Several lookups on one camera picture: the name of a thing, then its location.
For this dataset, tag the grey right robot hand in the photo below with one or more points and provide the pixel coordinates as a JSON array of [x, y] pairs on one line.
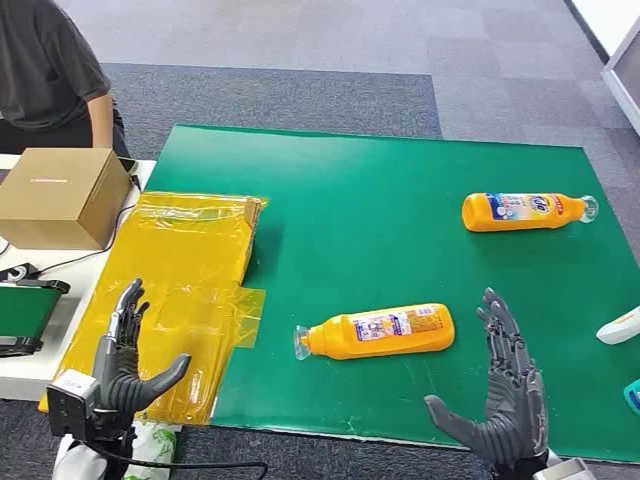
[[515, 411]]

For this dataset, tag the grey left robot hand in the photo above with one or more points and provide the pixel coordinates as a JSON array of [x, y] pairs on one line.
[[120, 378]]

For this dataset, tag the orange bottle with white-pink label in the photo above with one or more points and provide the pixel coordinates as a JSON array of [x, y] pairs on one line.
[[380, 331]]

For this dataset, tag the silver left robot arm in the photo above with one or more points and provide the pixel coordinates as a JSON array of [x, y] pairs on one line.
[[82, 460]]

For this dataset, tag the white plastic bottle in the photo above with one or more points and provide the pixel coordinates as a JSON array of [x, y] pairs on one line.
[[620, 328]]

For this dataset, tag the orange bottle with blue label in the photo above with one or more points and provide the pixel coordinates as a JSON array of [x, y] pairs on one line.
[[520, 212]]

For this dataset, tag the white green-printed plastic bag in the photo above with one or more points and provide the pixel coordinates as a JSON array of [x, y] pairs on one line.
[[152, 450]]

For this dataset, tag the white side table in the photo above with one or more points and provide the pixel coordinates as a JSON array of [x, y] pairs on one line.
[[60, 285]]

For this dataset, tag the green belt black-framed device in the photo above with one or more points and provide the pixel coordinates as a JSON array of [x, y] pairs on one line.
[[27, 311]]

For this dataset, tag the yellow plastic-wrapped box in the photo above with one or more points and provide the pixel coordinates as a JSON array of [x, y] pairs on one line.
[[190, 265]]

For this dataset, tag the teal packet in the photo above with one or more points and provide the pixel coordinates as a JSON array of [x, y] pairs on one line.
[[633, 396]]

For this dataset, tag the brown cardboard box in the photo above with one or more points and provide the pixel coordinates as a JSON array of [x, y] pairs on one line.
[[60, 199]]

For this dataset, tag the green table mat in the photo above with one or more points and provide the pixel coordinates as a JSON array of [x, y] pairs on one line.
[[390, 232]]

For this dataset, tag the person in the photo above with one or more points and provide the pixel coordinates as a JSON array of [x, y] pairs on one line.
[[45, 73]]

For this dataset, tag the white framed board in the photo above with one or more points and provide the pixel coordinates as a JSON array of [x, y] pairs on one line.
[[623, 73]]

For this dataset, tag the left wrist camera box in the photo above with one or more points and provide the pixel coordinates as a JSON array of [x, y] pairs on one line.
[[72, 401]]

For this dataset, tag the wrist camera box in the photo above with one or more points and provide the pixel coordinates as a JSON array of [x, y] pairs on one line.
[[562, 470], [72, 401]]

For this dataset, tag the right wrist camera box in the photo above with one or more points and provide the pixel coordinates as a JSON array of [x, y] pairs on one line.
[[562, 470]]

